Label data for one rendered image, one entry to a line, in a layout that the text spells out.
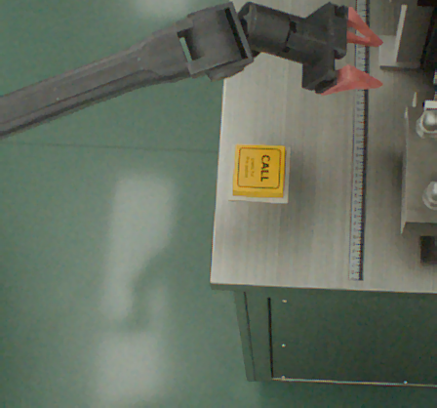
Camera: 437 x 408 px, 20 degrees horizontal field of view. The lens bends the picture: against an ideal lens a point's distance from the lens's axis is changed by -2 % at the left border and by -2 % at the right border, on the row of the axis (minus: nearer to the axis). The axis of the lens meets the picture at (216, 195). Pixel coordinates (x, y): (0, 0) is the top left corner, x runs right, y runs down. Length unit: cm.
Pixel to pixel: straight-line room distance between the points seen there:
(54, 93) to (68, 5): 143
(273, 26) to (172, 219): 121
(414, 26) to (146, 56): 41
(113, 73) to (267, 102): 37
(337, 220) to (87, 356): 102
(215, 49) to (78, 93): 17
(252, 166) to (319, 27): 26
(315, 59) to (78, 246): 124
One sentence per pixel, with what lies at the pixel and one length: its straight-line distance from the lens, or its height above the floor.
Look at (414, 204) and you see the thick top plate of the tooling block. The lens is 158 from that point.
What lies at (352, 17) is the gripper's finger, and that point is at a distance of 156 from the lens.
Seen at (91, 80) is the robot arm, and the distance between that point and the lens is 146.
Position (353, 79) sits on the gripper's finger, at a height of 113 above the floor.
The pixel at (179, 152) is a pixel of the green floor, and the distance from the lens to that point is 270.
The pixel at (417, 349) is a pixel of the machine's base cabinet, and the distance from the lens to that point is 210.
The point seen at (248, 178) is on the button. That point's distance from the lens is 169.
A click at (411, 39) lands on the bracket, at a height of 99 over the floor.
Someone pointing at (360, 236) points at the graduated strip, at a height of 90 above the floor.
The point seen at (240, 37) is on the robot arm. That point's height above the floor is 119.
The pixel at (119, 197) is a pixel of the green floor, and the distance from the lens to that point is 268.
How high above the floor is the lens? 252
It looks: 71 degrees down
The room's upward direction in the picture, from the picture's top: 9 degrees counter-clockwise
